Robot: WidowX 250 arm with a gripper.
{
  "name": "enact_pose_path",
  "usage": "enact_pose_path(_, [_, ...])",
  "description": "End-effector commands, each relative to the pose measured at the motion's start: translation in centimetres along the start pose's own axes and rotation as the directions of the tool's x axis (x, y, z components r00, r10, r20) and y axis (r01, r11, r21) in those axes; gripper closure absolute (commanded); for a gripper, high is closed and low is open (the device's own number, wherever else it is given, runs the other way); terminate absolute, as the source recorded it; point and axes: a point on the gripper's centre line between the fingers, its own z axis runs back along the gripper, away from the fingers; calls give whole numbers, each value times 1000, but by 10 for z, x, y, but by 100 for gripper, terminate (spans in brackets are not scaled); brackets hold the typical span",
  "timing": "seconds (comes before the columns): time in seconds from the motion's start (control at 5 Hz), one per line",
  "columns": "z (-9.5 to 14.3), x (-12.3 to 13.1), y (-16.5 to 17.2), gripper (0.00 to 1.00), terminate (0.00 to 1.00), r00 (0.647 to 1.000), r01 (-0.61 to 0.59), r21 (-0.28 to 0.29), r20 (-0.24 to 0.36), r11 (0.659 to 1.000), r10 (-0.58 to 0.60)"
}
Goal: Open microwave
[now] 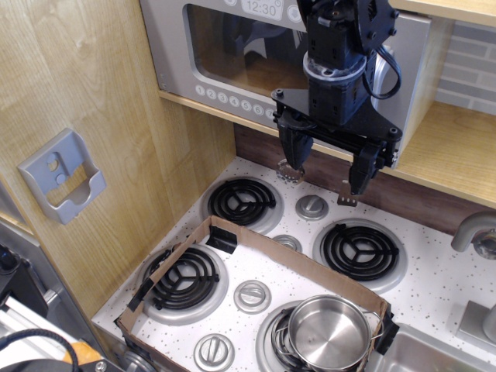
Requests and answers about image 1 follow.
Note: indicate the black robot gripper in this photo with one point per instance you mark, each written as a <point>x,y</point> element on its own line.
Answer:
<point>341,115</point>

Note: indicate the silver microwave door handle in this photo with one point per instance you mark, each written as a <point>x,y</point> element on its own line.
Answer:
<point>382,68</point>

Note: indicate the grey toy microwave door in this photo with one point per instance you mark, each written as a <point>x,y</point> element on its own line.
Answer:
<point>230,55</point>

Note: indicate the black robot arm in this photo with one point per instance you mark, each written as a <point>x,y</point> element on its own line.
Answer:
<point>344,40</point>

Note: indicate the silver slotted spatula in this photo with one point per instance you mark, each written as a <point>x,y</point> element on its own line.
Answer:
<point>345,197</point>

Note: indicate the silver round strainer utensil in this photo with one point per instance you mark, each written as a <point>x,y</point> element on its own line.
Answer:
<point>288,174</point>

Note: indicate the back grey stove knob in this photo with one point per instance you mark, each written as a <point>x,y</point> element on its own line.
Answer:
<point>312,208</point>

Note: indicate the grey stove knob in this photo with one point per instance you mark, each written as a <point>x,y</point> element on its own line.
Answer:
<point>252,297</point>
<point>312,208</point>
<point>214,352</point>

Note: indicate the middle small grey knob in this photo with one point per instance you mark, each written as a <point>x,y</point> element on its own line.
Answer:
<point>288,241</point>

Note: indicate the back left black burner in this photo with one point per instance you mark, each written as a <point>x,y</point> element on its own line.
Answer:
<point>243,201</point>

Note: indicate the black burner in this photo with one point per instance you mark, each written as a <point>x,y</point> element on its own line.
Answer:
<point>279,337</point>
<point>190,281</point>
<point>362,253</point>
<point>243,201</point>

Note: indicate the back right black burner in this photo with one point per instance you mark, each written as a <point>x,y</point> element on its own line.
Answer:
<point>362,253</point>

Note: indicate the wooden shelf unit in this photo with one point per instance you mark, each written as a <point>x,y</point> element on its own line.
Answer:
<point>445,151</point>

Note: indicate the centre grey stove knob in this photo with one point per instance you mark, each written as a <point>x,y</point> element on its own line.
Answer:
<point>252,297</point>

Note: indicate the grey sink faucet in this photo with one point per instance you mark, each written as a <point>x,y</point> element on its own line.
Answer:
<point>478,230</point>

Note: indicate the stainless steel pot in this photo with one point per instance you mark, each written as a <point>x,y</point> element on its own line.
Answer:
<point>329,333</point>

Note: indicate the front left black burner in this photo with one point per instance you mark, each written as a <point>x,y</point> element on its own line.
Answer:
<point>190,281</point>

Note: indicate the front right black burner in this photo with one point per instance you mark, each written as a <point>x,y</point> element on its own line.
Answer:
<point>279,337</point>

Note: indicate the stainless steel sink basin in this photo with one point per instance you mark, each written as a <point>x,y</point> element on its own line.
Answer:
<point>413,350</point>

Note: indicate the front grey stove knob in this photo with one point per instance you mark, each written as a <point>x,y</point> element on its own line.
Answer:
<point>214,352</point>

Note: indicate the brown cardboard frame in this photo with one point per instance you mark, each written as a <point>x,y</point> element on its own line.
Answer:
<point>220,297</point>

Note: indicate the grey faucet handle base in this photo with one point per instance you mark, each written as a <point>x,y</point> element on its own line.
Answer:
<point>477,324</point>

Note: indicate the grey wall phone holder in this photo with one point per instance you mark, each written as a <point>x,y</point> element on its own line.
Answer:
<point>52,165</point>

